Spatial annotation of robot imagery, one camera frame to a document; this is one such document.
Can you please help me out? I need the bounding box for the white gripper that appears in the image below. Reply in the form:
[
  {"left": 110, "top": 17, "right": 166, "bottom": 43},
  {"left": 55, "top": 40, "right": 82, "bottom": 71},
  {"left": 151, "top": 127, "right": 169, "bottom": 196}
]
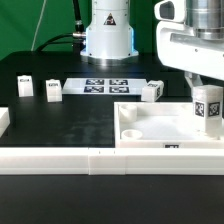
[{"left": 156, "top": 21, "right": 224, "bottom": 98}]

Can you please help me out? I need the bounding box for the white square tabletop part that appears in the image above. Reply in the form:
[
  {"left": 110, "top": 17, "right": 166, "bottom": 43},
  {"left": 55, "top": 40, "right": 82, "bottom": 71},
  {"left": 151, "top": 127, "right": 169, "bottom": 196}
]
[{"left": 114, "top": 102, "right": 224, "bottom": 149}]

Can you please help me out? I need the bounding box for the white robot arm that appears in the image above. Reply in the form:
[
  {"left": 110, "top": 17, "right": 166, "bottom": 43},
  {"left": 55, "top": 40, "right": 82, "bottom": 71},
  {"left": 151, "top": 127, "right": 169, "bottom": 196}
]
[{"left": 80, "top": 0, "right": 224, "bottom": 85}]

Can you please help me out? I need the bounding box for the white fiducial tag sheet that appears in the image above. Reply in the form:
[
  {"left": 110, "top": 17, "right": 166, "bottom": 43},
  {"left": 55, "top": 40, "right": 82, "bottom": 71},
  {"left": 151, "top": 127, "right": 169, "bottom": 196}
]
[{"left": 62, "top": 78, "right": 147, "bottom": 95}]

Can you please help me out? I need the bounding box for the white left fence piece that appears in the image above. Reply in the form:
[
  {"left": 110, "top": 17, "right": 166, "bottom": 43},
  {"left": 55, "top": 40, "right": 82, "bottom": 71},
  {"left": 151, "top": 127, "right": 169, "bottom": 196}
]
[{"left": 0, "top": 107, "right": 10, "bottom": 137}]

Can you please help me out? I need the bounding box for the white front fence bar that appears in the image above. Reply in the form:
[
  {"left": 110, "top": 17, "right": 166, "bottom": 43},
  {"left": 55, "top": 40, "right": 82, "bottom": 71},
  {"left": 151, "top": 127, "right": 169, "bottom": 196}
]
[{"left": 0, "top": 147, "right": 224, "bottom": 175}]

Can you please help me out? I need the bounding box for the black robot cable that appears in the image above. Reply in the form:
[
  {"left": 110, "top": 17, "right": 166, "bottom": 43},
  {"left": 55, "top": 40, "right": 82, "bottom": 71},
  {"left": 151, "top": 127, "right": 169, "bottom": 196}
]
[{"left": 35, "top": 0, "right": 88, "bottom": 53}]

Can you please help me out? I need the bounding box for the white thin cable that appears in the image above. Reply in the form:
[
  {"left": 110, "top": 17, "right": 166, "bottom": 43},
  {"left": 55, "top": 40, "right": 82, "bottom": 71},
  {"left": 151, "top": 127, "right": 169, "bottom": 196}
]
[{"left": 31, "top": 0, "right": 48, "bottom": 52}]

